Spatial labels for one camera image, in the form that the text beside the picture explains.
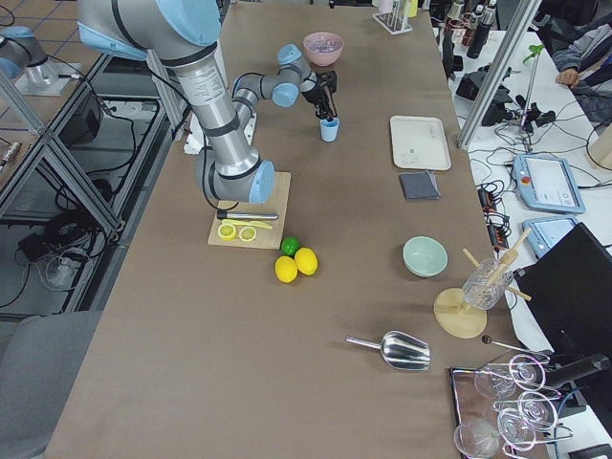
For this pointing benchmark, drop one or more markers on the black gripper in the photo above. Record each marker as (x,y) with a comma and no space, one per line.
(312,93)

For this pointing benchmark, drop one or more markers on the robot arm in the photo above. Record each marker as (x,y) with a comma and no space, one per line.
(184,35)

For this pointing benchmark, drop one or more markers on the blue plastic cup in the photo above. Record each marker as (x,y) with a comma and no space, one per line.
(329,129)

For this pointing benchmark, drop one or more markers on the pink bowl of ice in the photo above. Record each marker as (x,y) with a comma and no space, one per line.
(323,48)

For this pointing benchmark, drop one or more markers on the white cup rack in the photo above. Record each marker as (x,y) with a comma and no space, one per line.
(394,15)

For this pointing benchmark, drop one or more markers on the steel ice scoop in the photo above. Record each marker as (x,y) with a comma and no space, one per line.
(399,350)

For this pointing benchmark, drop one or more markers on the cream rabbit tray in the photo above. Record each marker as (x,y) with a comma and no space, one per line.
(419,143)

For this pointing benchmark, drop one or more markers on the grey folded cloth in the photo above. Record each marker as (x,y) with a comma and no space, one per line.
(420,185)

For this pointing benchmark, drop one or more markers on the green lime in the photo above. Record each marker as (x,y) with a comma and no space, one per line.
(290,246)

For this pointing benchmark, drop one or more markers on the wooden cutting board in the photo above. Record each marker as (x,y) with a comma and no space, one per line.
(269,239)

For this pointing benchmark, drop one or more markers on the lemon half slice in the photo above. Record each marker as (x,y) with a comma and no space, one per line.
(247,234)
(226,231)

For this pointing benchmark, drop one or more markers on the steel muddler bar tool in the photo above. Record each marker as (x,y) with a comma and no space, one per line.
(244,216)

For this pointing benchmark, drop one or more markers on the yellow plastic knife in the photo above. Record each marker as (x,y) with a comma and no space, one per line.
(243,223)

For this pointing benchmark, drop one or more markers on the yellow lemon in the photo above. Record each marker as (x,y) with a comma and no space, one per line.
(285,269)
(306,261)

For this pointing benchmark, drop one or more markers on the green ceramic bowl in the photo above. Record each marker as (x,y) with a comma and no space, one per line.
(424,256)

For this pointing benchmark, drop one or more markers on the blue teach pendant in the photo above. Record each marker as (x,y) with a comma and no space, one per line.
(547,232)
(547,183)

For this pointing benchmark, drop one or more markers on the crystal glass on stand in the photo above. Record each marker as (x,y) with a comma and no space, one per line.
(482,293)

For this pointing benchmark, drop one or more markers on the wooden glass stand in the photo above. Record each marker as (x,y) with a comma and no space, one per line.
(455,315)

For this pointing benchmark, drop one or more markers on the black monitor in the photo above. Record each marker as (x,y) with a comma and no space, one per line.
(570,286)

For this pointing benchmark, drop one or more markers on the wine glass rack tray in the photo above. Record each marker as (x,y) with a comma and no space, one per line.
(505,409)

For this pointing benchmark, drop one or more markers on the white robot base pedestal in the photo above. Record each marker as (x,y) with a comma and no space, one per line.
(195,134)

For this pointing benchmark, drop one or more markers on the aluminium frame post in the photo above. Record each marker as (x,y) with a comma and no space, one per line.
(523,17)

